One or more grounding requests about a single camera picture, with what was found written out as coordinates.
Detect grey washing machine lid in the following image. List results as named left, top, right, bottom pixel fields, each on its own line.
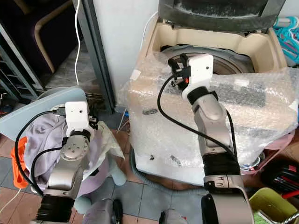
left=157, top=0, right=286, bottom=34

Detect cream top-load washing machine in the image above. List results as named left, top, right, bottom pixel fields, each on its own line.
left=127, top=13, right=289, bottom=187

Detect teal plastic clothes hangers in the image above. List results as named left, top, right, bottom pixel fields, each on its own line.
left=273, top=16, right=299, bottom=67

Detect cream white cloth garment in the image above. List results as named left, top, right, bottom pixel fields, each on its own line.
left=94, top=122, right=126, bottom=161

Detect lavender cloth garment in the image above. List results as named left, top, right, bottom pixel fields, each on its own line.
left=23, top=111, right=109, bottom=196

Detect clear bubble wrap sheet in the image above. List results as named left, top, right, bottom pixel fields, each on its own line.
left=116, top=52, right=299, bottom=169

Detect orange cloth garment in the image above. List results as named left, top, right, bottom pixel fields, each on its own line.
left=11, top=136, right=28, bottom=189

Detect grey metal rack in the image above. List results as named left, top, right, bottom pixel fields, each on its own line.
left=0, top=42, right=39, bottom=101

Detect dark wooden armchair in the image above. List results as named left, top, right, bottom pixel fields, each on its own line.
left=0, top=0, right=81, bottom=75

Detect pink plastic basin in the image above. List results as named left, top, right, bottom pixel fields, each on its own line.
left=238, top=133, right=297, bottom=176

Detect red and black toolbox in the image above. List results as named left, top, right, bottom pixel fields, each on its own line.
left=259, top=158, right=299, bottom=197

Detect yellow-green plastic bin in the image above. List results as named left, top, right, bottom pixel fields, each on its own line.
left=249, top=187, right=299, bottom=224

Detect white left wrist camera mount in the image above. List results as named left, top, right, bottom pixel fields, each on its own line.
left=65, top=101, right=94, bottom=137

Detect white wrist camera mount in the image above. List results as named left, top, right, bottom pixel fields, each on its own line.
left=65, top=101, right=94, bottom=137
left=181, top=54, right=215, bottom=99

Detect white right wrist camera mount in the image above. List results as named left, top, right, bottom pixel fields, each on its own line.
left=181, top=54, right=215, bottom=99

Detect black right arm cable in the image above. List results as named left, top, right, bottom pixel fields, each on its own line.
left=157, top=75, right=240, bottom=161

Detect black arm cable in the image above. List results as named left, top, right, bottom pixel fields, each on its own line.
left=14, top=109, right=71, bottom=196
left=157, top=75, right=240, bottom=161

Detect grey metal door frame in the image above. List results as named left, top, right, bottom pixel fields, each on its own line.
left=75, top=0, right=117, bottom=114

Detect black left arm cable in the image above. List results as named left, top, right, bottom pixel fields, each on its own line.
left=14, top=109, right=71, bottom=196

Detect white hanging cable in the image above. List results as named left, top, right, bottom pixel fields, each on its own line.
left=74, top=0, right=81, bottom=87

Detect white floor cable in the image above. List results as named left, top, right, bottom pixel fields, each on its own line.
left=0, top=187, right=21, bottom=220

